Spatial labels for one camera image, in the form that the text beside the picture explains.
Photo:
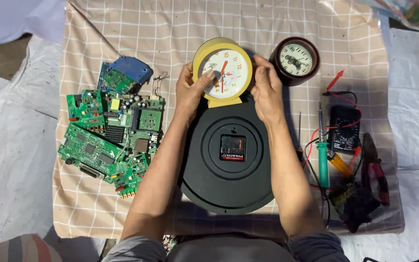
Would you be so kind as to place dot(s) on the person's left hand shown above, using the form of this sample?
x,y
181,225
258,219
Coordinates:
x,y
187,98

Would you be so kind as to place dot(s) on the person's right hand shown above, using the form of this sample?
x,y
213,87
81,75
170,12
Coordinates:
x,y
269,98

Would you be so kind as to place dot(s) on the yellow round alarm clock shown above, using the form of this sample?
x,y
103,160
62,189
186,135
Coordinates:
x,y
231,69

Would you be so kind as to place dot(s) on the small dark round clock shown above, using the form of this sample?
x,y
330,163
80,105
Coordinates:
x,y
296,60

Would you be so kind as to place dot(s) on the thin black screwdriver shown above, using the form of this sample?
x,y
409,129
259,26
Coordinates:
x,y
299,138

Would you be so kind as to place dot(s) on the large green main circuit board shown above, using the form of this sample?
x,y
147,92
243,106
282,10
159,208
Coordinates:
x,y
140,120

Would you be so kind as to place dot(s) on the blue plastic housing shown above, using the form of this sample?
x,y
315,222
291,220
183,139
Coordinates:
x,y
133,69

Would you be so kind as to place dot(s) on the black multimeter probe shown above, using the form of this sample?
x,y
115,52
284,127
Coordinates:
x,y
335,94

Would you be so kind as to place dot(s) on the red multimeter probe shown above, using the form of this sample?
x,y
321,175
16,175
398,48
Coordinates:
x,y
335,80

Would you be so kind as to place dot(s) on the small green board in housing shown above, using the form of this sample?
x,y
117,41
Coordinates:
x,y
119,80

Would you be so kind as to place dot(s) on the beige checked cloth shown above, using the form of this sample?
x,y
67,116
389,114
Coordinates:
x,y
180,25

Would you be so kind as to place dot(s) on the black multimeter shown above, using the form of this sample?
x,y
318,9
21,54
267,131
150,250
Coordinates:
x,y
344,131

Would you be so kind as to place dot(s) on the blue circuit board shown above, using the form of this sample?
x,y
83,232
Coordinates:
x,y
102,78

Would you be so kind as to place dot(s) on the small green board orange connectors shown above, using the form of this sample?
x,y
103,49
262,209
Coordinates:
x,y
131,174

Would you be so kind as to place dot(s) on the green board with red connectors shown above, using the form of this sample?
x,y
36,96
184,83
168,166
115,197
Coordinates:
x,y
86,109

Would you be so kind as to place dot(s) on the long green circuit board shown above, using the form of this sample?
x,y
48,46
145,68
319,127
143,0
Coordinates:
x,y
86,149

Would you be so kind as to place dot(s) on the dark bundle of cloth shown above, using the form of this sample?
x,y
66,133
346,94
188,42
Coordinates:
x,y
355,203

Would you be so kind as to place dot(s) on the person's grey clothing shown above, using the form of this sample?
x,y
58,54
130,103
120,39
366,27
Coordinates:
x,y
224,251

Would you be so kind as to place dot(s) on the white plastic sheet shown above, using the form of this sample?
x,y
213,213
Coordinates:
x,y
16,153

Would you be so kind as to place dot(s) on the pale blue cloth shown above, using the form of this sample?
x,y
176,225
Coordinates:
x,y
13,18

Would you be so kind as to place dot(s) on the striped cushion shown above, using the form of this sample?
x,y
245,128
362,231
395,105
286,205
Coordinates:
x,y
16,249

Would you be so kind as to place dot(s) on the large black round wall clock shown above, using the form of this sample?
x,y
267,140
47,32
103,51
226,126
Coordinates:
x,y
227,182

